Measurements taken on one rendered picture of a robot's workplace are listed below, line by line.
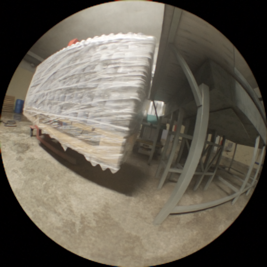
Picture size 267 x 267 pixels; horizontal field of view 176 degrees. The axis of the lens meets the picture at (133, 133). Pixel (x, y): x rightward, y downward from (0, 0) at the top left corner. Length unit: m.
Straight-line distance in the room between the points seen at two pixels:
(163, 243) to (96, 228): 0.37
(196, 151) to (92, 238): 0.63
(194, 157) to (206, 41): 0.59
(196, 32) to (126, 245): 1.07
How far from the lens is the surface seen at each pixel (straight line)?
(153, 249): 0.59
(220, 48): 0.64
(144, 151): 1.80
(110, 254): 0.55
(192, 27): 0.56
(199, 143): 0.37
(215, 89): 0.49
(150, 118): 2.03
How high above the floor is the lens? 0.54
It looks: 4 degrees down
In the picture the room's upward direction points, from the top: 13 degrees clockwise
